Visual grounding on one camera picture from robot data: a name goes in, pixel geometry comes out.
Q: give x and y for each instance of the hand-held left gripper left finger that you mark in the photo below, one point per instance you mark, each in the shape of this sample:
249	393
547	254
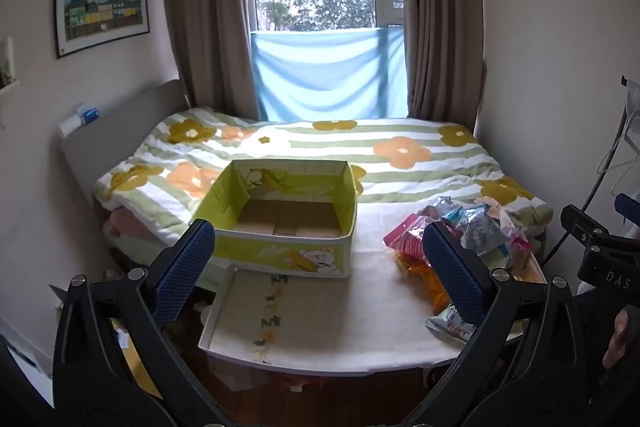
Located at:
182	272

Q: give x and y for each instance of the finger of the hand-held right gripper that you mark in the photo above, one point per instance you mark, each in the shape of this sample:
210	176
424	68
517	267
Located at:
580	219
627	207

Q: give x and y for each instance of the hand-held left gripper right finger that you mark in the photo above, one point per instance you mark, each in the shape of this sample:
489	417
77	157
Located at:
452	272

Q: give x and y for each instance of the pile of snack packets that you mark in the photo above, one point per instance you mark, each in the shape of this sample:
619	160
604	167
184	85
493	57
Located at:
480	232

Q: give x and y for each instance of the green cardboard box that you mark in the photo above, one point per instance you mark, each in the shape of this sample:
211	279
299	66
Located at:
285	207

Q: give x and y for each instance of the person's right hand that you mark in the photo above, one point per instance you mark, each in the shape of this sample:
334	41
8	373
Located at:
617	337

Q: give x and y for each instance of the light green bedsheet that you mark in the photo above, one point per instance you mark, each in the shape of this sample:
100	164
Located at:
142	252

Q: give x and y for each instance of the pink pillow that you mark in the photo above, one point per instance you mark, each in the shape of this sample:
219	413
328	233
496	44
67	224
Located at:
125	227

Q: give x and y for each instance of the yellow board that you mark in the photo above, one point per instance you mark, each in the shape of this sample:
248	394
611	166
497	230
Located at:
131	357

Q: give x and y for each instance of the grey bed headboard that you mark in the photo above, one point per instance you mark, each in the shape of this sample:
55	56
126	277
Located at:
105	132

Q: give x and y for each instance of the white cabinet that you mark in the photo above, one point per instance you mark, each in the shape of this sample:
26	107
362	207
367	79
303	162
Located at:
22	347

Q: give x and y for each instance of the floral striped quilt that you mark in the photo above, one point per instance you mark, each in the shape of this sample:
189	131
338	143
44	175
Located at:
310	147

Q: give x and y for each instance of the blue white bottle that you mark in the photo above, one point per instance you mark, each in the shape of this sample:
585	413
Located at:
90	114

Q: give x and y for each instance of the white tube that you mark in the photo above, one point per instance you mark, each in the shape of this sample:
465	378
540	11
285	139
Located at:
70	126

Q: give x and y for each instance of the light blue cloth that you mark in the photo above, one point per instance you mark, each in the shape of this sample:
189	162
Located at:
327	74

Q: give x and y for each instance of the brown curtain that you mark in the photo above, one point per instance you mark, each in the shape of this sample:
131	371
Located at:
440	17
210	7

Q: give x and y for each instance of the small plant picture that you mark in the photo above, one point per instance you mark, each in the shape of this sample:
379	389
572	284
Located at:
6	64

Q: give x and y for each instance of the framed houses wall picture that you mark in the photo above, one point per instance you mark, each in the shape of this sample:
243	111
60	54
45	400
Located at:
102	9

